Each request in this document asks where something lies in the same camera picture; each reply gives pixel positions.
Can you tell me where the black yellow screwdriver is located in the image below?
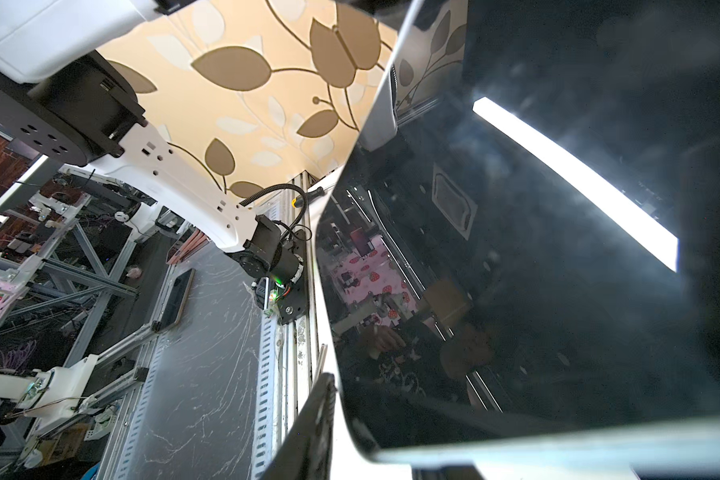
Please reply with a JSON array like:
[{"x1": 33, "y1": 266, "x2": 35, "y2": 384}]
[{"x1": 293, "y1": 187, "x2": 325, "y2": 208}]

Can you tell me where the black phone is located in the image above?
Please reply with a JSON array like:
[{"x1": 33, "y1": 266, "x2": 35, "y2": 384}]
[{"x1": 317, "y1": 1, "x2": 720, "y2": 479}]

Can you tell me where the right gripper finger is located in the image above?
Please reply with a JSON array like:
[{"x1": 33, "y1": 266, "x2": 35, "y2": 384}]
[{"x1": 262, "y1": 373, "x2": 336, "y2": 480}]

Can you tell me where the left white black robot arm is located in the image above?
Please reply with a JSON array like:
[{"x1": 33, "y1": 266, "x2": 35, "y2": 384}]
[{"x1": 0, "y1": 1, "x2": 309, "y2": 324}]

